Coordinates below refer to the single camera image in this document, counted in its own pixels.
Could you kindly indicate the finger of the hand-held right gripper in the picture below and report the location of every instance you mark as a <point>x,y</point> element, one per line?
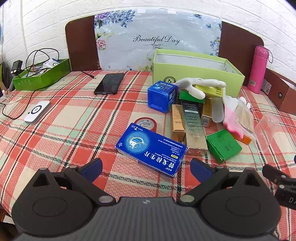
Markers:
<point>271,172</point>

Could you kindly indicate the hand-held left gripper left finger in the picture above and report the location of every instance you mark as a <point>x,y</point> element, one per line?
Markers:
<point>92,169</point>

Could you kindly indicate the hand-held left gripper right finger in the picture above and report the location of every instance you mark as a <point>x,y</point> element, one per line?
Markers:
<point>198,168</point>

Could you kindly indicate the small green box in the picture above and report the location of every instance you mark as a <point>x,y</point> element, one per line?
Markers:
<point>223,146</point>

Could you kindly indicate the long olive gold box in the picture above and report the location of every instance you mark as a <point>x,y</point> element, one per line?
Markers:
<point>194,129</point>

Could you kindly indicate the white orange medicine box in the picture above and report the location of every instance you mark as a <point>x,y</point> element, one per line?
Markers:
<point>244,139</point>

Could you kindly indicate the blue medicine box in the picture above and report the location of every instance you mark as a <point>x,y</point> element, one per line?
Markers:
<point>148,150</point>

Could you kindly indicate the blue cube box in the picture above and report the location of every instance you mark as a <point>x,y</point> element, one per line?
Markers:
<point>159,97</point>

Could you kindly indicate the large light green box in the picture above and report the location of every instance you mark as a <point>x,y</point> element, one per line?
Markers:
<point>166,71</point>

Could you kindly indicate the red plaid bed sheet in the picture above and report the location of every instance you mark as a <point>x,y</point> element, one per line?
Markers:
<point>69,134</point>

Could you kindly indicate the clear plastic cup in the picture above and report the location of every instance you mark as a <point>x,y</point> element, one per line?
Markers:
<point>270,129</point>

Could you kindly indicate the small gold box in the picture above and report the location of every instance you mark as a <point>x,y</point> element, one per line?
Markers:
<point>206,113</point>

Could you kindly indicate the pink glove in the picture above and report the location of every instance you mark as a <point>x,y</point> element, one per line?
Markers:
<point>230,120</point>

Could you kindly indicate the toothpick bundle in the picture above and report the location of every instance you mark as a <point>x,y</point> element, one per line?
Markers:
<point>245,118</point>

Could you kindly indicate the red tape roll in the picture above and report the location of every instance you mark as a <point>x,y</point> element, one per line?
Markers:
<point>151,124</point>

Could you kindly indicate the white glove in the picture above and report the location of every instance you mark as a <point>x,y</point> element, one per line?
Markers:
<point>232,100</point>
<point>194,85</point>

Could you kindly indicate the yellow box with barcode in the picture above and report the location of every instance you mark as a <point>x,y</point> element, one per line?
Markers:
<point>211,90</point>

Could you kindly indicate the small white device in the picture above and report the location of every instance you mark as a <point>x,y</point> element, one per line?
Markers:
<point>37,112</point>

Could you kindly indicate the brown cardboard box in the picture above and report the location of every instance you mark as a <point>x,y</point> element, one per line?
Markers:
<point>284,92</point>

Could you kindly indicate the black smartphone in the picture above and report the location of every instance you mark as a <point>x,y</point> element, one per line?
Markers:
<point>109,83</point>

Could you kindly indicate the dark green tray box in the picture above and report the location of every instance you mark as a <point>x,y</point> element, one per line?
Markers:
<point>41,81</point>

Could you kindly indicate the pink thermos bottle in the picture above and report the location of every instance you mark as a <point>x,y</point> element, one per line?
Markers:
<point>257,69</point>

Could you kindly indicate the small white blue box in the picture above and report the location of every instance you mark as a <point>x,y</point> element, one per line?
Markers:
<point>52,63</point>

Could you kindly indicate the brown wooden headboard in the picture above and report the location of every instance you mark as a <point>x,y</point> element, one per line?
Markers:
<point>79,46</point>

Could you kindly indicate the floral printed plastic sheet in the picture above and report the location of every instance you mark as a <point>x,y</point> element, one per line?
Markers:
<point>138,53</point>

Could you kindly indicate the black charger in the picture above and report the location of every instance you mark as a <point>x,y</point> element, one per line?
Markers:
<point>16,67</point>

